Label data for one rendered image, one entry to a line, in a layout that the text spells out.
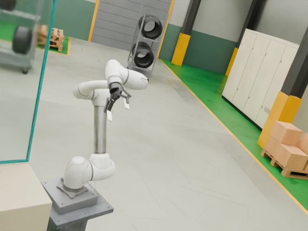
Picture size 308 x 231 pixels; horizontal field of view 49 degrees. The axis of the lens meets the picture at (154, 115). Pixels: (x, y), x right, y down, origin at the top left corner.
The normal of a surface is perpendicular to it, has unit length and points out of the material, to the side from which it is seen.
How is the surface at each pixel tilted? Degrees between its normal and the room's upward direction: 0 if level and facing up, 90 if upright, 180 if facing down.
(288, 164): 90
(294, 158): 90
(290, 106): 90
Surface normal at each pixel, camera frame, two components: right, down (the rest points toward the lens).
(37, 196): 0.27, -0.91
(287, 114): 0.21, 0.39
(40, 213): 0.57, 0.43
